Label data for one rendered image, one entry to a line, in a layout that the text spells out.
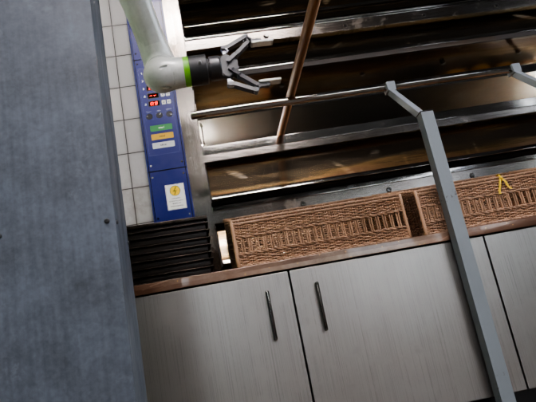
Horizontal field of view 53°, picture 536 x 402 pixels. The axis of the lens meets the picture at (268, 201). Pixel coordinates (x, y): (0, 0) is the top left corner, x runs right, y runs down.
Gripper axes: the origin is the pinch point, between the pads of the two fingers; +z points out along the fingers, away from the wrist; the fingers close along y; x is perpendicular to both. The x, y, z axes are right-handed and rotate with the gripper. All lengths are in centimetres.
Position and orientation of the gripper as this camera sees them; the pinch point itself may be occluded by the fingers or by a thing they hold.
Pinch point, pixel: (273, 61)
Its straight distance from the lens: 175.1
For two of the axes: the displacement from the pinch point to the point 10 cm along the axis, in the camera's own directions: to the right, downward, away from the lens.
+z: 9.8, -1.5, 1.3
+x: 0.8, -2.7, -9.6
